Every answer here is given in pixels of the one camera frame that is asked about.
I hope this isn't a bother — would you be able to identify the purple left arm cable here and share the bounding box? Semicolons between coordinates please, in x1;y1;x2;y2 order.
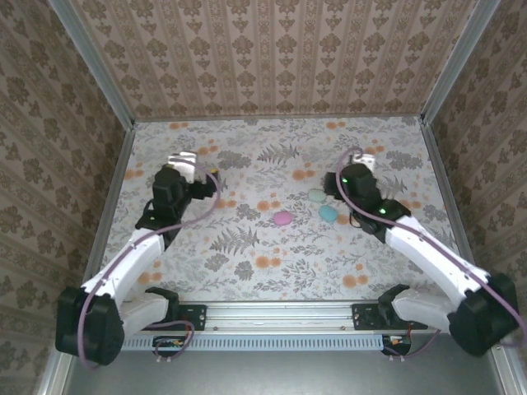
77;162;223;369

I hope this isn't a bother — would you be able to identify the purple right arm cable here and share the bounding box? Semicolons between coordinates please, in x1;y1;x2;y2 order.
334;146;522;363

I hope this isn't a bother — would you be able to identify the black wiring box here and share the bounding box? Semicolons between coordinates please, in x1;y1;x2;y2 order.
152;335;185;357
381;333;413;356

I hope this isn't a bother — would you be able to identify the aluminium side rail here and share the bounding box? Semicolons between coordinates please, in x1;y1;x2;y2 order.
36;121;137;395
418;118;491;301

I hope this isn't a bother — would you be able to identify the aluminium frame post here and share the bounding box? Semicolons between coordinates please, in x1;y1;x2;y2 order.
418;0;502;125
47;0;137;129

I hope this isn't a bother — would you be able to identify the grey slotted cable duct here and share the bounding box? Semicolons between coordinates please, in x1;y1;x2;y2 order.
123;332;413;351

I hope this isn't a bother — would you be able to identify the aluminium mounting rail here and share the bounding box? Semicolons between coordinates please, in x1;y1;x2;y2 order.
176;301;503;332

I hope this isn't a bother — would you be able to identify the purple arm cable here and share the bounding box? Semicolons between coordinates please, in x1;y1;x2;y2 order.
77;162;223;369
334;146;522;363

